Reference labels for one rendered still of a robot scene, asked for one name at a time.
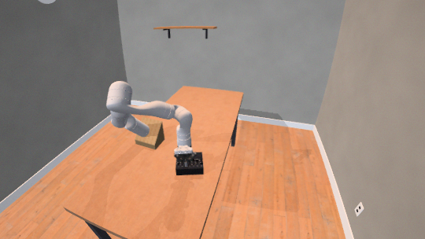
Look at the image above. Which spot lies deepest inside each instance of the black lighting desk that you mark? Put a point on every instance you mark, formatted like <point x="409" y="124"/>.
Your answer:
<point x="195" y="167"/>

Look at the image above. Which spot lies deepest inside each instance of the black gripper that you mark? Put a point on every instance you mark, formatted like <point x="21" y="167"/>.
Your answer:
<point x="181" y="157"/>

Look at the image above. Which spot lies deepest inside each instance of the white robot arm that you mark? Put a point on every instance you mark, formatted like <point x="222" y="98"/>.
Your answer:
<point x="119" y="102"/>

